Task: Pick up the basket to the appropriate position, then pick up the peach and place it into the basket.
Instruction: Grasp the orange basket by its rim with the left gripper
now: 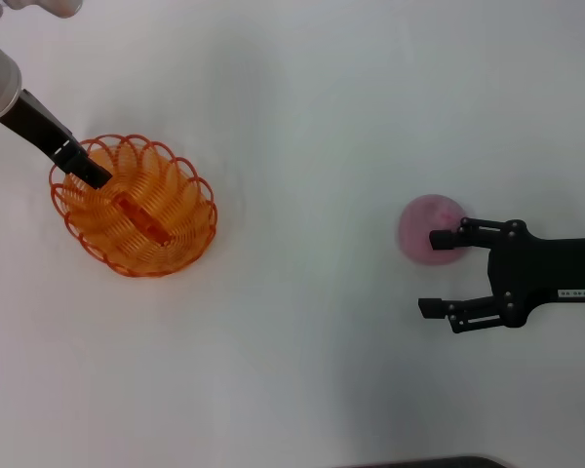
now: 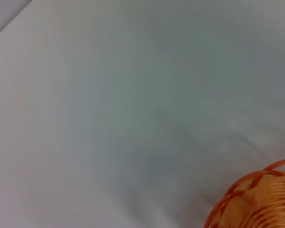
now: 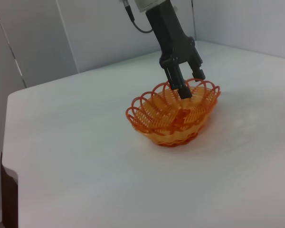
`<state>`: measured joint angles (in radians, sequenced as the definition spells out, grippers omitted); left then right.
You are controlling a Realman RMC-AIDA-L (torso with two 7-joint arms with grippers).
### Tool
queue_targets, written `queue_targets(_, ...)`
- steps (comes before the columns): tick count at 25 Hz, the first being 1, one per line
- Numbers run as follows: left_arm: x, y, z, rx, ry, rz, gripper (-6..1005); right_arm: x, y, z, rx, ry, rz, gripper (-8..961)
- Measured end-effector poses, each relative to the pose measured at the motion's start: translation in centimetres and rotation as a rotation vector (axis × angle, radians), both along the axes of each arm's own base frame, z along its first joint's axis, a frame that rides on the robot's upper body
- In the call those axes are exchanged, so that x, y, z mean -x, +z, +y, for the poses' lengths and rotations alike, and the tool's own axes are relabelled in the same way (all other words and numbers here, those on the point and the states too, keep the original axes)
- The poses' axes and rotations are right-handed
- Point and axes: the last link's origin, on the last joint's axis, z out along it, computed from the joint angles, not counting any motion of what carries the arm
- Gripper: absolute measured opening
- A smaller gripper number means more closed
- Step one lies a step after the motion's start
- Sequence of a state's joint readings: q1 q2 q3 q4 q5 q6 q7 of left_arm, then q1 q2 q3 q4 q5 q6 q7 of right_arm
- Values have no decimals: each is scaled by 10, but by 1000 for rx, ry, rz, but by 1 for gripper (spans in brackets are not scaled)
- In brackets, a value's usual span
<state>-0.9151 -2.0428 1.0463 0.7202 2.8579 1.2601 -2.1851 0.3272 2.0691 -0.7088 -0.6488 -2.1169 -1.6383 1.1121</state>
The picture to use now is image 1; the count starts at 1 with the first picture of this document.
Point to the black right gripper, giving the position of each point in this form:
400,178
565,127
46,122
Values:
541,268

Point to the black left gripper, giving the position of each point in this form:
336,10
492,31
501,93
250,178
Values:
34,122

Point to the pink peach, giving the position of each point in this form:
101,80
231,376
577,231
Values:
414,234

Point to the orange woven plastic basket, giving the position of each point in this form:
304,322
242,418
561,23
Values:
166,205

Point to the black rounded robot chest cover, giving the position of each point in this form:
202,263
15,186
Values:
419,463

